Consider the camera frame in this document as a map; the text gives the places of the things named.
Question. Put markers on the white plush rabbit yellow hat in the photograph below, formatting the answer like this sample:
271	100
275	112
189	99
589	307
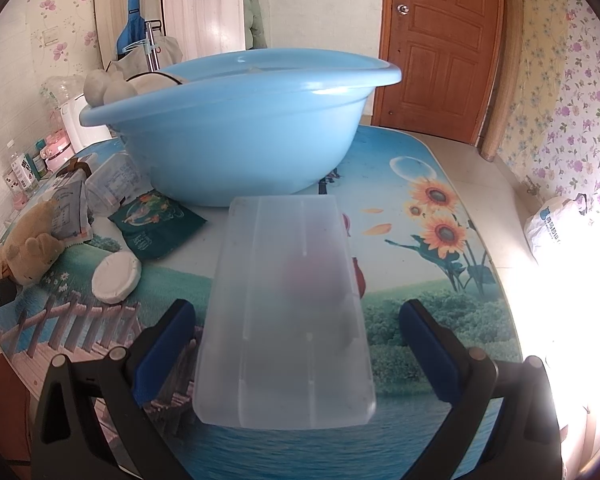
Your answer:
105	87

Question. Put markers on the blue folded umbrella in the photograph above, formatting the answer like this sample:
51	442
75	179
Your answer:
130	20

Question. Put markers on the pink thermos jug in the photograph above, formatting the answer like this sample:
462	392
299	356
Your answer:
59	152

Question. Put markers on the brown wooden door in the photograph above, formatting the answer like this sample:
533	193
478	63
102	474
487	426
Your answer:
440	60

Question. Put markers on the metal rack pole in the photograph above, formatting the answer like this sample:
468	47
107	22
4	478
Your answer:
152	55

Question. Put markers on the crumpled clear plastic bag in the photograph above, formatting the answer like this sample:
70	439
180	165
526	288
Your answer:
60	90

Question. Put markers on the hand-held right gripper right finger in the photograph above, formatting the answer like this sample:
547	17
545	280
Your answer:
427	350

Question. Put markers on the beige rolled mat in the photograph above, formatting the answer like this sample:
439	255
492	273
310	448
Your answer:
505	70

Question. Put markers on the white round disc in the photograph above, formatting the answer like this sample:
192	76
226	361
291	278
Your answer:
116	277

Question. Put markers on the translucent plastic lid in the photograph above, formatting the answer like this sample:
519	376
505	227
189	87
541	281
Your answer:
280	320

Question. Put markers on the teal capped bottle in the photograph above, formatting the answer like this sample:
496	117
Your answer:
40	160

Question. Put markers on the landscape printed desktop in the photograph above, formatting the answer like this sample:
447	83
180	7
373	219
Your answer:
410	280

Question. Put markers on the white plastic bag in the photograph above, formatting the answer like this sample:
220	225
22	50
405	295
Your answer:
550	230

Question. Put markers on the white wall switch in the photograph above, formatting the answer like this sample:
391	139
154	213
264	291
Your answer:
50	35

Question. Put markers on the green packet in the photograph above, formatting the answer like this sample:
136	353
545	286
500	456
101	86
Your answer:
150	225

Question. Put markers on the silver door knob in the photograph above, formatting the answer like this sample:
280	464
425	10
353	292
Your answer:
403	9

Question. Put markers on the brown plush bear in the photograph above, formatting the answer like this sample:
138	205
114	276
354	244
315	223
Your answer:
25	250

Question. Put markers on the small labelled clear bottle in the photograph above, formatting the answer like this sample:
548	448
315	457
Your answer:
22	172

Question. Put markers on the clear plastic bottle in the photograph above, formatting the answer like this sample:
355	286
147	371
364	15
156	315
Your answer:
112	180

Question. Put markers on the green hanging jacket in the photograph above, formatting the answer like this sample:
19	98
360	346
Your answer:
255	20

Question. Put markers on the grey tote bag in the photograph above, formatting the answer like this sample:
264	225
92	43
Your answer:
170	52

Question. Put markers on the dark snack packet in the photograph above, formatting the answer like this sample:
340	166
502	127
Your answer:
70	210

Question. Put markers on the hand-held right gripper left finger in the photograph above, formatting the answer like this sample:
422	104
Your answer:
165	350

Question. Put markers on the white electric kettle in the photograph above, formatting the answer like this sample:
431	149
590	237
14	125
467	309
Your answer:
75	125

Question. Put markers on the blue plastic basin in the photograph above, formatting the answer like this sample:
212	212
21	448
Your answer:
240	135

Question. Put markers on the light wooden wardrobe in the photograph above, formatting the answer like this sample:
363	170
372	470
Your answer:
205	20

